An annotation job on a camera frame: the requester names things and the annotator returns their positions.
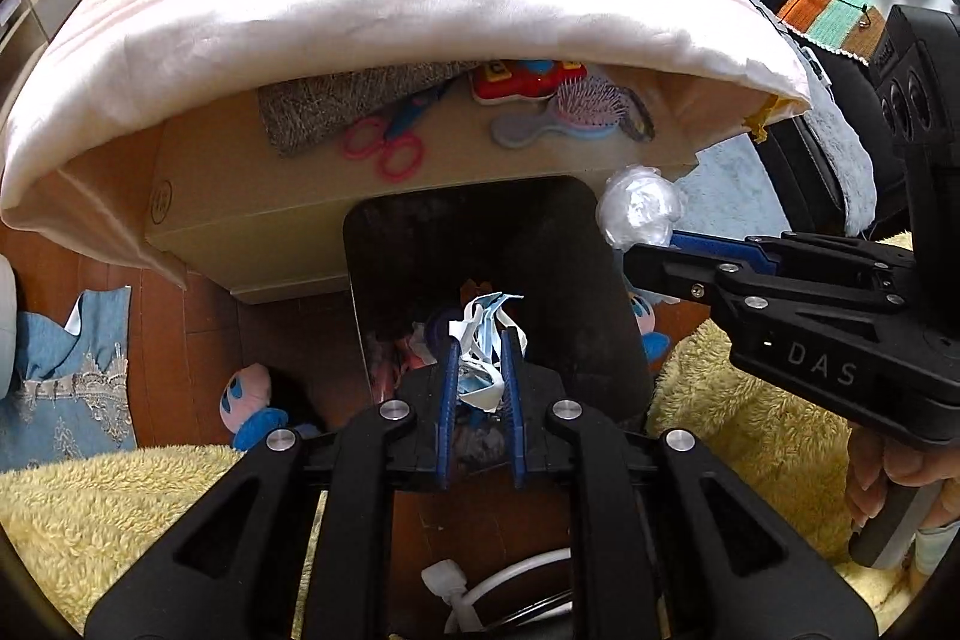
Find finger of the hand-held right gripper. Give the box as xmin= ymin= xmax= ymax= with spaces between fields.
xmin=670 ymin=230 xmax=792 ymax=272
xmin=624 ymin=233 xmax=920 ymax=341

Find black sofa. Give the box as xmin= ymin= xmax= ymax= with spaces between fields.
xmin=637 ymin=0 xmax=960 ymax=236

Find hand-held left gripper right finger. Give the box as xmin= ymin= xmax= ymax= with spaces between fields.
xmin=499 ymin=326 xmax=878 ymax=640

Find large cardboard box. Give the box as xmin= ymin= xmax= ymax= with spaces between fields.
xmin=146 ymin=59 xmax=762 ymax=307

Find blue face mask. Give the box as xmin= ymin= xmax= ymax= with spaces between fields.
xmin=448 ymin=291 xmax=526 ymax=412

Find white cable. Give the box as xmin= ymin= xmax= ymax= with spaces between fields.
xmin=457 ymin=546 xmax=575 ymax=618

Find yellow fluffy rug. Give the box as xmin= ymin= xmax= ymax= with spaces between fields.
xmin=0 ymin=231 xmax=960 ymax=640

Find grey felt mat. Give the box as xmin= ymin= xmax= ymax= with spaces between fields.
xmin=257 ymin=62 xmax=481 ymax=160

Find red plastic toy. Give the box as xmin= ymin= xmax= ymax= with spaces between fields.
xmin=469 ymin=56 xmax=590 ymax=107

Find grey carpet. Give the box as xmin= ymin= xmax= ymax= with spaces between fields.
xmin=671 ymin=130 xmax=796 ymax=236

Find pink blue plush doll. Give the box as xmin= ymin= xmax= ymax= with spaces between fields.
xmin=626 ymin=291 xmax=672 ymax=365
xmin=217 ymin=361 xmax=323 ymax=453

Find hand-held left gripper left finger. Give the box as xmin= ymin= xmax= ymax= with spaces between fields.
xmin=84 ymin=340 xmax=462 ymax=640

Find grey purple hairbrush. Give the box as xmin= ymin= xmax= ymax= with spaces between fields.
xmin=489 ymin=76 xmax=627 ymax=150

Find black trash bin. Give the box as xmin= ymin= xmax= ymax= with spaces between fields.
xmin=341 ymin=175 xmax=653 ymax=431

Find white power adapter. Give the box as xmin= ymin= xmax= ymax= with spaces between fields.
xmin=420 ymin=559 xmax=475 ymax=635

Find blue lace cloth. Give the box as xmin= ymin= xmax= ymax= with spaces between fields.
xmin=0 ymin=286 xmax=138 ymax=472

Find clear plastic wrap ball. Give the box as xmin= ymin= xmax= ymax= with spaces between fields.
xmin=596 ymin=164 xmax=687 ymax=251

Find grey fluffy blanket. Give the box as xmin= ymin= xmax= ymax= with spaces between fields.
xmin=795 ymin=47 xmax=878 ymax=236

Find person's right hand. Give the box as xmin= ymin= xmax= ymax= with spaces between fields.
xmin=846 ymin=426 xmax=960 ymax=536

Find white round object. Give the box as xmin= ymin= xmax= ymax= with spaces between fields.
xmin=0 ymin=254 xmax=17 ymax=397

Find yellow cloth scrap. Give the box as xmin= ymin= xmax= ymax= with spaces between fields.
xmin=746 ymin=92 xmax=788 ymax=145

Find grey hair band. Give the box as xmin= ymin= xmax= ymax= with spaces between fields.
xmin=619 ymin=85 xmax=659 ymax=145

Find small silver foil packet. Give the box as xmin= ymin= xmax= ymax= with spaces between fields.
xmin=454 ymin=416 xmax=509 ymax=474

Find pink blue scissors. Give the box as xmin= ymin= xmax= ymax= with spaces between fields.
xmin=341 ymin=77 xmax=455 ymax=184

